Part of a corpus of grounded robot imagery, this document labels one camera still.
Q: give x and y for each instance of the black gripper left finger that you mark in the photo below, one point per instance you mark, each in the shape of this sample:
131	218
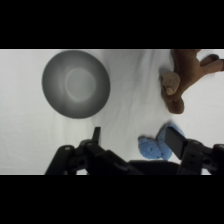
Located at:
87	156

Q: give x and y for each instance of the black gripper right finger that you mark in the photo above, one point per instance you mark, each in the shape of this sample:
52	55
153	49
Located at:
190	153

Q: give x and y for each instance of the brown plush deer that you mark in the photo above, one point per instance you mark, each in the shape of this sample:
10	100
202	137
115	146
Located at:
185	76

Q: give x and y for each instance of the grey bowl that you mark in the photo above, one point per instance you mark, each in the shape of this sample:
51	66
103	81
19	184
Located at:
76	84

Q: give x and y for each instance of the blue plush toy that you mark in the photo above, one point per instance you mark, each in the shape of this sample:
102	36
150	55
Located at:
156	146

